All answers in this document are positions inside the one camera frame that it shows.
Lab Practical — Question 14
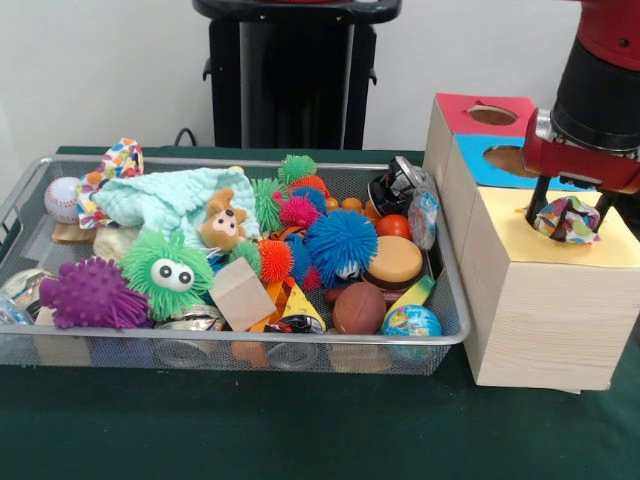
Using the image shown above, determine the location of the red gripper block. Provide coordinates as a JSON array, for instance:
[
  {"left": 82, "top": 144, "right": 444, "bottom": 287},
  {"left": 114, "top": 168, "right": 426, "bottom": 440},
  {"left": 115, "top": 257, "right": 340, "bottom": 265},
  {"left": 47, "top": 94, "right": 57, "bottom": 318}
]
[{"left": 522, "top": 107, "right": 640, "bottom": 236}]

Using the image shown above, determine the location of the colourful spotted cloth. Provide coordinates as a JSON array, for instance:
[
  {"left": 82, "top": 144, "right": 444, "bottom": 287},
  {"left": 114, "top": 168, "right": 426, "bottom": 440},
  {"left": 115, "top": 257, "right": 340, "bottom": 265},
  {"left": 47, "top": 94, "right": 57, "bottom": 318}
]
[
  {"left": 533, "top": 195, "right": 602, "bottom": 245},
  {"left": 76, "top": 137, "right": 145, "bottom": 230}
]

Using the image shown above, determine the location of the clear plastic bottle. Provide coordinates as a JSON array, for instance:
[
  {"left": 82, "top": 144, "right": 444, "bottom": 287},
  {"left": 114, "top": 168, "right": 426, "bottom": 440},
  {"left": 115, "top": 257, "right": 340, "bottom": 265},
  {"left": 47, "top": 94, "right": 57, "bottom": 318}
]
[{"left": 407, "top": 182, "right": 441, "bottom": 251}]

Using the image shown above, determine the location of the doll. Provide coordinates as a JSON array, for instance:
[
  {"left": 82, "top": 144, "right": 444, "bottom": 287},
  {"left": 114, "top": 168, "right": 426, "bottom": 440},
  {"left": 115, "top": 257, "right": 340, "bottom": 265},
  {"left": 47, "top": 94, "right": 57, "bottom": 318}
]
[{"left": 198, "top": 188, "right": 250, "bottom": 251}]

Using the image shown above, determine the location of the mint green knitted cloth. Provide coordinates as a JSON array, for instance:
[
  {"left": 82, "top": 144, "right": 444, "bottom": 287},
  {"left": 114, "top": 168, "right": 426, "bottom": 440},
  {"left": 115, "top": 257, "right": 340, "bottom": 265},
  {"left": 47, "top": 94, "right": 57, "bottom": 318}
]
[{"left": 92, "top": 167, "right": 261, "bottom": 246}]

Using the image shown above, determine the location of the wooden box with three holes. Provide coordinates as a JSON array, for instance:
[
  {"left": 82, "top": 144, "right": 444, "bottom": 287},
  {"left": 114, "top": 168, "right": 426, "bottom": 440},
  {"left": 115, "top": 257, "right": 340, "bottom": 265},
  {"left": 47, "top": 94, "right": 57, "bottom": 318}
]
[{"left": 423, "top": 93, "right": 640, "bottom": 395}]

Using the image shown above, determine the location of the shallow clear mesh bin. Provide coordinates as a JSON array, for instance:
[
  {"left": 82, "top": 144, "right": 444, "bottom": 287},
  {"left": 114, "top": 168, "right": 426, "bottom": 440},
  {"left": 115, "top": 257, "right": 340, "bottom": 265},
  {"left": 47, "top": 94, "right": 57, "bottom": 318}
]
[{"left": 0, "top": 154, "right": 471, "bottom": 376}]

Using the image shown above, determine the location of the black and red soda can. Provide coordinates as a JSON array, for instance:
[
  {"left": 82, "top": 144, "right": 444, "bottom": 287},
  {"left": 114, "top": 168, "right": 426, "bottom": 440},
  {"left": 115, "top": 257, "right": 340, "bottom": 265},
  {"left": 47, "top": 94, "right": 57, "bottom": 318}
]
[{"left": 367, "top": 154, "right": 429, "bottom": 216}]

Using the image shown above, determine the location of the small orange ball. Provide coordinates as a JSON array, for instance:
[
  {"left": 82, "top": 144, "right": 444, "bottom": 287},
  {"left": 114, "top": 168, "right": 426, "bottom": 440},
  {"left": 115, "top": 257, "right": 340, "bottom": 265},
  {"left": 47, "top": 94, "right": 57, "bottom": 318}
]
[{"left": 375, "top": 213, "right": 412, "bottom": 241}]

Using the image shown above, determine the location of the toy hamburger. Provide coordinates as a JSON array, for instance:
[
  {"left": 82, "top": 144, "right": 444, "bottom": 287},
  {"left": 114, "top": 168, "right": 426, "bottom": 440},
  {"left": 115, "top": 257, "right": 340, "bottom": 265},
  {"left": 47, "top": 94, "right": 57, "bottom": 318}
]
[{"left": 360, "top": 234, "right": 425, "bottom": 294}]

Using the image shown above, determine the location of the small globe ball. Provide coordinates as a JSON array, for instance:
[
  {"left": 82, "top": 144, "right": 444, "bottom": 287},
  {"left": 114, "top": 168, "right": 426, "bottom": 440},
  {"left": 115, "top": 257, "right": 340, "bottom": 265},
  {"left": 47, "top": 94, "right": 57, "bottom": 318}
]
[{"left": 380, "top": 304, "right": 444, "bottom": 337}]

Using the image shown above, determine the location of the blue spiky rubber ball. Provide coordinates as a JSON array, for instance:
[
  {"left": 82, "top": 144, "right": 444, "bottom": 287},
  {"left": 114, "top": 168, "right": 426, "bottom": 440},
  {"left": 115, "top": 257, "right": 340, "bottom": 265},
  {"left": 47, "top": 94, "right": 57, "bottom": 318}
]
[{"left": 304, "top": 209, "right": 380, "bottom": 289}]

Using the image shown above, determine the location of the small brown football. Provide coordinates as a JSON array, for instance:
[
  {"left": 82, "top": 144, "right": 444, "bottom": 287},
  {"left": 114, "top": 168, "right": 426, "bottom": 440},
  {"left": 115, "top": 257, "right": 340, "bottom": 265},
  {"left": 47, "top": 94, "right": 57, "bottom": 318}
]
[{"left": 332, "top": 282, "right": 387, "bottom": 335}]

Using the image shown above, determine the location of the plain wooden block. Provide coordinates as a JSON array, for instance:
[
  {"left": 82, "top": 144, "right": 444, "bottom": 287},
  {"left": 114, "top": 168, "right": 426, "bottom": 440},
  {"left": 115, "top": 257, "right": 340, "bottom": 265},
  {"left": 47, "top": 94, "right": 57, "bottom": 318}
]
[{"left": 208, "top": 257, "right": 278, "bottom": 333}]

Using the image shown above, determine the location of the dark green tablecloth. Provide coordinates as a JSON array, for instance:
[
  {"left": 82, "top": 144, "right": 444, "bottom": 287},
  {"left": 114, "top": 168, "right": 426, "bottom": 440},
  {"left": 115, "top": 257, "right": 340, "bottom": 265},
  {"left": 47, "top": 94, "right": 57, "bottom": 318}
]
[{"left": 0, "top": 144, "right": 640, "bottom": 480}]

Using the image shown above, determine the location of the green spiky toy with eyes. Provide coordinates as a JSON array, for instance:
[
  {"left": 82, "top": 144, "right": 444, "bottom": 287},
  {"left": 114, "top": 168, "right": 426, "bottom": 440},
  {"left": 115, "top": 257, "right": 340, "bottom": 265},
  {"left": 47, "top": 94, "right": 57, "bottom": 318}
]
[{"left": 119, "top": 230, "right": 215, "bottom": 321}]

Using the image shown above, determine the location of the purple spiky rubber toy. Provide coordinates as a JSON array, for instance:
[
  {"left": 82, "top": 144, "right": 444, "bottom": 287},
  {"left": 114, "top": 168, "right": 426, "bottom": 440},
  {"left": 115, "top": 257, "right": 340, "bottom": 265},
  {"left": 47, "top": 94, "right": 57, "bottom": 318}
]
[{"left": 38, "top": 257, "right": 151, "bottom": 331}]

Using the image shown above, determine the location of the white baseball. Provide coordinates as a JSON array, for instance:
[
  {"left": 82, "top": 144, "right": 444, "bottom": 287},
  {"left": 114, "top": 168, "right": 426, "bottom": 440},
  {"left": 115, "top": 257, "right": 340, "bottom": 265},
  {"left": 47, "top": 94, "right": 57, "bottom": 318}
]
[{"left": 43, "top": 177, "right": 81, "bottom": 224}]

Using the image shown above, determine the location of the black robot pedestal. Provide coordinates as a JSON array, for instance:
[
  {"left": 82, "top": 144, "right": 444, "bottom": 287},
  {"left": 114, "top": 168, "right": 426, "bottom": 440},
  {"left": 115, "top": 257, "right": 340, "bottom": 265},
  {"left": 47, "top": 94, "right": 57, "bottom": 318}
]
[{"left": 192, "top": 0, "right": 404, "bottom": 150}]

